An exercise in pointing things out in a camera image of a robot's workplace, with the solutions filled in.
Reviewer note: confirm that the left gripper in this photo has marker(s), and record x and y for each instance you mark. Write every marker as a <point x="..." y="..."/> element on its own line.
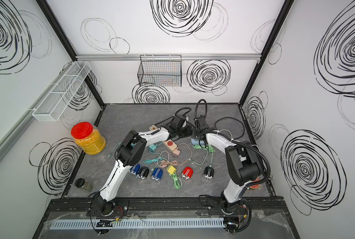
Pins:
<point x="189" y="129"/>

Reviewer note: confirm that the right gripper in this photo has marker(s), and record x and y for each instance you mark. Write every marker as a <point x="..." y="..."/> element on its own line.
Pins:
<point x="194" y="133"/>

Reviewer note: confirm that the pink charger adapter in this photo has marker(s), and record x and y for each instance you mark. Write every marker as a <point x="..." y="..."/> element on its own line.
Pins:
<point x="175" y="153"/>

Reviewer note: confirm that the teal charger adapter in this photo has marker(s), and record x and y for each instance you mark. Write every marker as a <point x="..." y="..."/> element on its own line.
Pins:
<point x="153" y="147"/>

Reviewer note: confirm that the black shaver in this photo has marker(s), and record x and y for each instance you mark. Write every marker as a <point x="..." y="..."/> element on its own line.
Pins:
<point x="143" y="173"/>
<point x="208" y="173"/>

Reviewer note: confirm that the red shaver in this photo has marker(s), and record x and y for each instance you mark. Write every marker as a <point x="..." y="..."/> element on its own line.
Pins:
<point x="187" y="173"/>

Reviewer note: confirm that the yellow-green charger adapter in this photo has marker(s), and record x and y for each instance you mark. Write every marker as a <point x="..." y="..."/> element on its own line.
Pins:
<point x="171" y="170"/>

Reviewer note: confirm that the blue striped shaver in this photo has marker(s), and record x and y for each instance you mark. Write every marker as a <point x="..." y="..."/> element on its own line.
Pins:
<point x="157" y="174"/>

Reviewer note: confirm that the beige power strip red sockets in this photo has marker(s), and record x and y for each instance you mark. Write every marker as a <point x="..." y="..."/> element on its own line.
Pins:
<point x="168" y="143"/>

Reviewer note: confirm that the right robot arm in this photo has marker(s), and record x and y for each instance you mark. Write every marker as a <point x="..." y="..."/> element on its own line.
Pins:
<point x="246" y="165"/>

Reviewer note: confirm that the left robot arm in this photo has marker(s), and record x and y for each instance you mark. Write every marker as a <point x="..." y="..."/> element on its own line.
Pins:
<point x="132" y="148"/>

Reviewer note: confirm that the blue shaver left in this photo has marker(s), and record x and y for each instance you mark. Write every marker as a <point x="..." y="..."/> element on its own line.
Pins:
<point x="134" y="170"/>

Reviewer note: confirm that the yellow jar red lid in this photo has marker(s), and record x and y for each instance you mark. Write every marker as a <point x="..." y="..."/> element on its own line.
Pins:
<point x="88" y="137"/>

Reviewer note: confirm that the small dark lid jar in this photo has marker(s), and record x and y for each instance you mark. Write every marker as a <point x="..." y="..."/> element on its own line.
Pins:
<point x="83" y="184"/>

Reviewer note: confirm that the black wire basket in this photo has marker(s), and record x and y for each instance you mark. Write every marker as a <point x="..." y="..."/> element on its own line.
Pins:
<point x="162" y="69"/>

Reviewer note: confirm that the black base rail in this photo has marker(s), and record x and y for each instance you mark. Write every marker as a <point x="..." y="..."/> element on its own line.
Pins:
<point x="203" y="204"/>

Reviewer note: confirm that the white wire shelf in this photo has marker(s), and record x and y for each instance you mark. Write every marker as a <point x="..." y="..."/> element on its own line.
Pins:
<point x="70" y="91"/>

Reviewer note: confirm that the white slotted cable duct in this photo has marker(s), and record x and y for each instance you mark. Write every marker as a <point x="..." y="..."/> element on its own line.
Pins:
<point x="173" y="223"/>

